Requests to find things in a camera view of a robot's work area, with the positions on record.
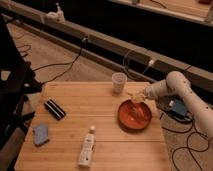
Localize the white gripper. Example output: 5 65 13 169
128 83 159 102

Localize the orange pepper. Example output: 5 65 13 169
132 103 144 120

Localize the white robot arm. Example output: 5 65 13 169
129 71 213 138

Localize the orange ceramic bowl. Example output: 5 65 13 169
117 100 152 131

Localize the clear plastic cup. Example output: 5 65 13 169
112 72 127 94

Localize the blue power box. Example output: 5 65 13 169
169 98 188 118

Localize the white squeeze bottle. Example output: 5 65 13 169
78 125 96 168

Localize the black striped eraser block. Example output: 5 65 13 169
44 99 66 120

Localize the blue sponge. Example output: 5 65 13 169
33 124 49 146

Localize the grey metal rail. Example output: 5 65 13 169
0 0 213 93

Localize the white cable on rail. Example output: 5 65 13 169
122 49 157 81

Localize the black floor cable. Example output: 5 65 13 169
156 99 213 171

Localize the white clamp on rail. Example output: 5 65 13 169
45 4 65 22

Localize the black chair frame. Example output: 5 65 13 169
0 14 42 150

